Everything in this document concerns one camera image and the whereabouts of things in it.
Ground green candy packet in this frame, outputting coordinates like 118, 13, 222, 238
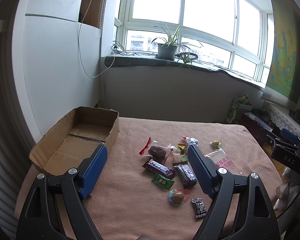
151, 173, 174, 190

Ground white cabinet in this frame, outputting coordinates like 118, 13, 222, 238
12, 0, 100, 141

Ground potted spider plant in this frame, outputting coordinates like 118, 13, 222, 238
151, 24, 198, 61

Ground pink table cloth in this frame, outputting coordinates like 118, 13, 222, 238
14, 116, 283, 240

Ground lace covered side table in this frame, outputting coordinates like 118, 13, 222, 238
262, 101, 300, 136

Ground white hanging cable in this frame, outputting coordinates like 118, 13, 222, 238
78, 0, 116, 79

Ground yellow green wall map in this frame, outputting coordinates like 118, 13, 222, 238
261, 0, 300, 108

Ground dried fruit red-edged bag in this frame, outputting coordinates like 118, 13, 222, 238
183, 137, 199, 146

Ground cardboard box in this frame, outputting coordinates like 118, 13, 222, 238
29, 107, 119, 176

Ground green mint packet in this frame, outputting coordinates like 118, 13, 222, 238
180, 154, 188, 162

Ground dark windowsill cover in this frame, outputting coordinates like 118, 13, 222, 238
104, 54, 265, 90

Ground Snickers bar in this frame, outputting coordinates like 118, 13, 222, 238
142, 159, 175, 179

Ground round chocolate ball candy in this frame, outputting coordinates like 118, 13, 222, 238
168, 189, 190, 206

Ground white bread packet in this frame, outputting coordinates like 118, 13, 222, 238
205, 148, 243, 175

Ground dark red box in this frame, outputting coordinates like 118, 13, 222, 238
238, 113, 273, 146

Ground yellow candy packet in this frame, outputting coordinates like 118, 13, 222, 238
177, 143, 187, 155

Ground pink candy packet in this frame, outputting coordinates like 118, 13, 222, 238
172, 153, 181, 163

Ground dark date snack bag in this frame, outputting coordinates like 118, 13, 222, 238
139, 137, 174, 164

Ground small trailing plant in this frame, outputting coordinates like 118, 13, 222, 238
175, 52, 198, 70

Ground green gift bag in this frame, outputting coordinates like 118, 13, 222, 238
225, 95, 253, 124

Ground window frame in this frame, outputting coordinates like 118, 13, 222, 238
114, 0, 274, 86

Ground black patterned candy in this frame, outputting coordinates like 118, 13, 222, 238
191, 198, 207, 219

